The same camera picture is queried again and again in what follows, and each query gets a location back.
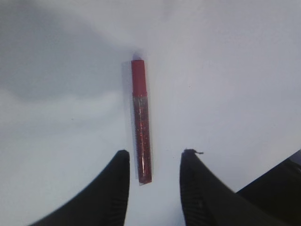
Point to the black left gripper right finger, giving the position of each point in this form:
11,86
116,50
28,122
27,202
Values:
206,201

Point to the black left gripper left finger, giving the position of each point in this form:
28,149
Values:
102,203

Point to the red marker pen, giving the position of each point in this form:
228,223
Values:
135,95

